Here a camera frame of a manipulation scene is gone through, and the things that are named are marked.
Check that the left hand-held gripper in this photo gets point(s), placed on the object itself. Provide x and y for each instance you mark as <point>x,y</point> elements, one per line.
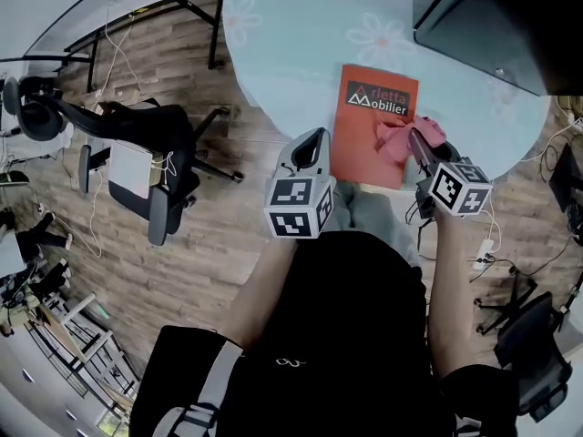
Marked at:
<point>298,198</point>

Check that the black chair with headrest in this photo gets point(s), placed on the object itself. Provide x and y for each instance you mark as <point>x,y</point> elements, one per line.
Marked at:
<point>38,116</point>

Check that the person's grey trousers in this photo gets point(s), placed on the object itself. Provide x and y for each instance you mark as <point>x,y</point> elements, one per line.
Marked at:
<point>378,226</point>

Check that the person's right forearm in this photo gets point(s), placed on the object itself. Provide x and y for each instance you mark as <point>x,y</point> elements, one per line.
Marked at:
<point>451,289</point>

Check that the person's black shirt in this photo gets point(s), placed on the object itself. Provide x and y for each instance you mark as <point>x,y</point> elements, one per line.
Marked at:
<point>341,335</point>

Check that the black mesh office chair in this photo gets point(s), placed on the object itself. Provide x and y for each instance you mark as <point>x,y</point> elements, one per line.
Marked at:
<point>533,348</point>

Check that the red book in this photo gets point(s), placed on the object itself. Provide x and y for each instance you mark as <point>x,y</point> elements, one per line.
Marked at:
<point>360,153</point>

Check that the black monitor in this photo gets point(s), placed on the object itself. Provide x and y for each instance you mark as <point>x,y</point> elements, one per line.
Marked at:
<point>496,21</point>

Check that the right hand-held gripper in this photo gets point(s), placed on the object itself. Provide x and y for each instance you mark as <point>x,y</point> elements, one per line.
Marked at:
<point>457,187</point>

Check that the pink cloth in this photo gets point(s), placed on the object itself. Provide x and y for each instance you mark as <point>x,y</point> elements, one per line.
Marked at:
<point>396,141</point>

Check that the white power strip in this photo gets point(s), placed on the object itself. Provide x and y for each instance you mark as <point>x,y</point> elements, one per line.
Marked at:
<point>483,254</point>

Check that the light blue floral tablecloth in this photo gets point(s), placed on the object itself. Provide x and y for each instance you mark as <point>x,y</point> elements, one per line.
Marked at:
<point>296,53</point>

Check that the person's left forearm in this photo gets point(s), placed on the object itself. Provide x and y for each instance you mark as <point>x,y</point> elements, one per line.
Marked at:
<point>262,289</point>

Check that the white metal rack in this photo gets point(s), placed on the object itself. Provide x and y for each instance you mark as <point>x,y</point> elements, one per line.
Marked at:
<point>82,335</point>

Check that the white laptop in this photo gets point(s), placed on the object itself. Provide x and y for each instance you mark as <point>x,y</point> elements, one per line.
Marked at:
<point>130,169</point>

